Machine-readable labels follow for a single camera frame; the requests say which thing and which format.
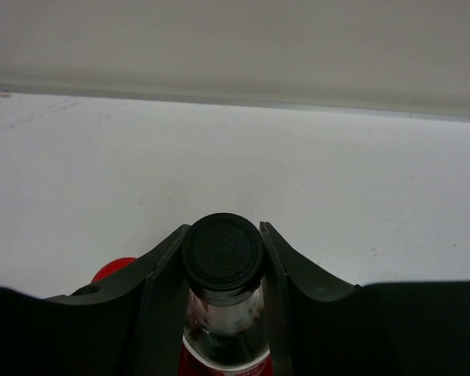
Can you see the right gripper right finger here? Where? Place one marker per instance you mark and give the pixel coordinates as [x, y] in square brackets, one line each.
[302, 321]

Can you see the tall red label sauce bottle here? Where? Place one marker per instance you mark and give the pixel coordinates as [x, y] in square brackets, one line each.
[225, 330]

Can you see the red lid jar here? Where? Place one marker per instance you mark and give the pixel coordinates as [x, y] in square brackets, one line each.
[112, 267]

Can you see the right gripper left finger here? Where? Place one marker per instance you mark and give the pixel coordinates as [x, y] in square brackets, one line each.
[131, 322]

